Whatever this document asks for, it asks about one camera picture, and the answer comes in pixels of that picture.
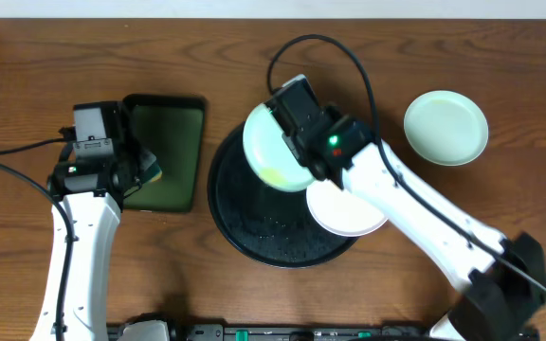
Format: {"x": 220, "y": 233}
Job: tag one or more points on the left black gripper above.
{"x": 133, "y": 154}

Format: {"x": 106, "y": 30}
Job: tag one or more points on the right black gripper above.
{"x": 282, "y": 116}

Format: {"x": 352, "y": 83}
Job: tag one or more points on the green yellow sponge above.
{"x": 148, "y": 167}

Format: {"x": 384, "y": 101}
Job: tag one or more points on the light green plate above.
{"x": 446, "y": 128}
{"x": 268, "y": 155}

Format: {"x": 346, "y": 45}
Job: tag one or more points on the white plate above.
{"x": 340, "y": 212}

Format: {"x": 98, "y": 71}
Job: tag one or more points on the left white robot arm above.
{"x": 102, "y": 165}

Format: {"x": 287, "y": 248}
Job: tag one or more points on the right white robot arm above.
{"x": 502, "y": 282}

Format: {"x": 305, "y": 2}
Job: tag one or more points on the black rectangular water tray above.
{"x": 171, "y": 128}

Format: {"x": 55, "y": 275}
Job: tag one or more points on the round black serving tray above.
{"x": 269, "y": 226}

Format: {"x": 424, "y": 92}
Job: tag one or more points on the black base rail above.
{"x": 218, "y": 332}

